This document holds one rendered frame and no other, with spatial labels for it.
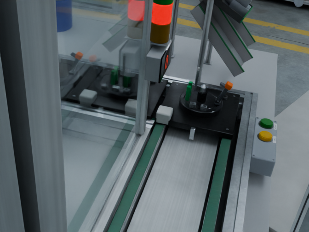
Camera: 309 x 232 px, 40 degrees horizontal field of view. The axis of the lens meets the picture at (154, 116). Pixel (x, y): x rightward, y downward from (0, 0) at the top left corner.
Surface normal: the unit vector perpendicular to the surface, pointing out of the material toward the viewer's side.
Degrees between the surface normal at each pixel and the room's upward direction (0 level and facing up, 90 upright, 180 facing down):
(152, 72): 90
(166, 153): 0
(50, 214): 90
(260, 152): 0
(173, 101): 0
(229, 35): 90
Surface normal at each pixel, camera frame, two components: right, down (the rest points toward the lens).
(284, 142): 0.08, -0.82
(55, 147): 0.96, 0.21
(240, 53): -0.42, 0.49
